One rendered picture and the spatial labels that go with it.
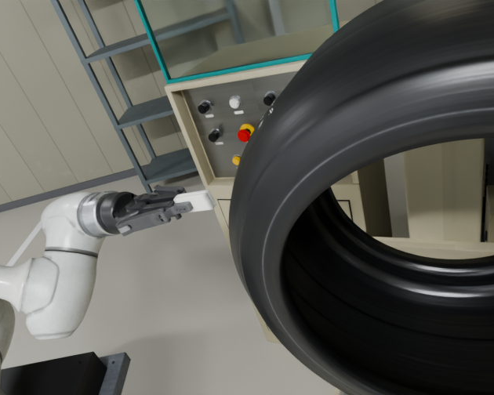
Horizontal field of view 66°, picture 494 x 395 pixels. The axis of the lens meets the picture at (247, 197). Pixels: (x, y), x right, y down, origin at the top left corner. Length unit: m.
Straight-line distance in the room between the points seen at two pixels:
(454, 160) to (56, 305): 0.76
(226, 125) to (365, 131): 0.95
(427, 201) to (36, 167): 4.08
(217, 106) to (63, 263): 0.68
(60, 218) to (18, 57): 3.34
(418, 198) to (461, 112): 0.50
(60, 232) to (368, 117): 0.65
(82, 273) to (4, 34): 3.43
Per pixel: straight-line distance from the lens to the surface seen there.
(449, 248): 0.86
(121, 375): 1.28
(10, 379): 1.37
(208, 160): 1.36
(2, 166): 4.66
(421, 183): 0.79
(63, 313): 0.81
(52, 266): 0.81
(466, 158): 0.76
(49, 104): 4.13
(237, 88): 1.18
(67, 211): 0.83
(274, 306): 0.50
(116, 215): 0.74
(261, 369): 1.88
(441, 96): 0.32
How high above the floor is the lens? 1.52
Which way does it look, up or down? 31 degrees down
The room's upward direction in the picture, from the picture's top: 19 degrees counter-clockwise
